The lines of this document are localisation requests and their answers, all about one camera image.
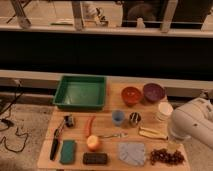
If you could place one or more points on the dark red grape bunch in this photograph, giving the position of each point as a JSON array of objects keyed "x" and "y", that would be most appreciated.
[{"x": 163, "y": 156}]

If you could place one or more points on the purple bowl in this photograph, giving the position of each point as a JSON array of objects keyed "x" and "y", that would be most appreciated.
[{"x": 153, "y": 92}]

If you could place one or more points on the small black binder clip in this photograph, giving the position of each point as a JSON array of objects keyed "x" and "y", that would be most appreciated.
[{"x": 69, "y": 121}]

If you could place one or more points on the banana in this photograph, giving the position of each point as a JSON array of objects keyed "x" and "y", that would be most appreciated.
[{"x": 151, "y": 133}]

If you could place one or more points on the green plastic tray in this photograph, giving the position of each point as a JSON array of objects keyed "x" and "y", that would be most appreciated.
[{"x": 80, "y": 93}]

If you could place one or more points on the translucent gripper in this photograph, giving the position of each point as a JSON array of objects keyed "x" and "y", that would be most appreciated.
[{"x": 173, "y": 146}]

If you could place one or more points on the orange carrot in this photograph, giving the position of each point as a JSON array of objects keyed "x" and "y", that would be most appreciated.
[{"x": 88, "y": 126}]

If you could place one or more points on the red bowl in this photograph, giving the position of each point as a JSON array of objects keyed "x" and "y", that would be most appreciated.
[{"x": 131, "y": 96}]

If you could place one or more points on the metal cup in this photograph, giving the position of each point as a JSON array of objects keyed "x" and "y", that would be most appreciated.
[{"x": 134, "y": 119}]

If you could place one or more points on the blue cloth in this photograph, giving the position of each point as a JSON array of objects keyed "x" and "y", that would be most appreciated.
[{"x": 132, "y": 153}]

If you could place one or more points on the blue plastic cup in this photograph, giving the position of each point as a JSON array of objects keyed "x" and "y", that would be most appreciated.
[{"x": 118, "y": 117}]

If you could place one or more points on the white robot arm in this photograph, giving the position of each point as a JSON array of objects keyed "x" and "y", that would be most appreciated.
[{"x": 193, "y": 119}]

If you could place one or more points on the green sponge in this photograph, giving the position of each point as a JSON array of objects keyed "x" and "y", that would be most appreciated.
[{"x": 67, "y": 155}]

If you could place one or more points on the black handled knife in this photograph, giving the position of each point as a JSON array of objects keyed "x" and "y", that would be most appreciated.
[{"x": 55, "y": 145}]

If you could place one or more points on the red handled tool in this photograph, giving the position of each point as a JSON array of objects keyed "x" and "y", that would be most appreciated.
[{"x": 59, "y": 129}]

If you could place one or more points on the white paper cup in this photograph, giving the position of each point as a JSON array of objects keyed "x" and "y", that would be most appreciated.
[{"x": 164, "y": 111}]

